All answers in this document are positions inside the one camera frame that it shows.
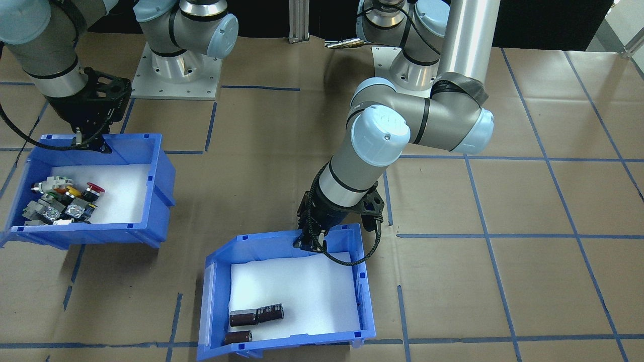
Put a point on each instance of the blue plastic bin holding buttons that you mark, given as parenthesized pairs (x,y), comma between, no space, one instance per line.
(100,234)

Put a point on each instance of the blue plastic bin holding capacitors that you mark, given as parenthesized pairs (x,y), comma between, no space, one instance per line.
(287,347)

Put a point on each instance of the white foam liner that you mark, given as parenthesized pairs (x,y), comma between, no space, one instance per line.
(126,196)
(302,286)

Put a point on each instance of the red mushroom push button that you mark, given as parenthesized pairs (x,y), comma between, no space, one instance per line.
(94,189)

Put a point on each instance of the black and orange push button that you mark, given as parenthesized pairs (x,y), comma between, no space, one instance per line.
(60,191)

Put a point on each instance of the dark cylindrical capacitor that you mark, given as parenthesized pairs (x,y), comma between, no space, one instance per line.
(238,337)
(270,312)
(244,318)

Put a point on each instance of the green lens white push button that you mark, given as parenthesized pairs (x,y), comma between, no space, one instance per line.
(63,220)

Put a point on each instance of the aluminium extrusion bar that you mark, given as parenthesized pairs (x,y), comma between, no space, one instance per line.
(635,49)

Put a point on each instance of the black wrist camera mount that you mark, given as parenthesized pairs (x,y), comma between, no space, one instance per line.
(108,90)
(373,206)

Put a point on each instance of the yellow push button switch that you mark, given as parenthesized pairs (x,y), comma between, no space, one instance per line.
(74,192)

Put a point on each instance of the white square base plate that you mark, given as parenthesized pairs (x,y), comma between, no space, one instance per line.
(146,85)
(382,65)

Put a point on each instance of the grey white push button switch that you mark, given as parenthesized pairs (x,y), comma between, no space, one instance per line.
(39,211)

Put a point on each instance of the aluminium extrusion post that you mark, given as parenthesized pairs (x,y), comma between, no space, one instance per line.
(299,20)

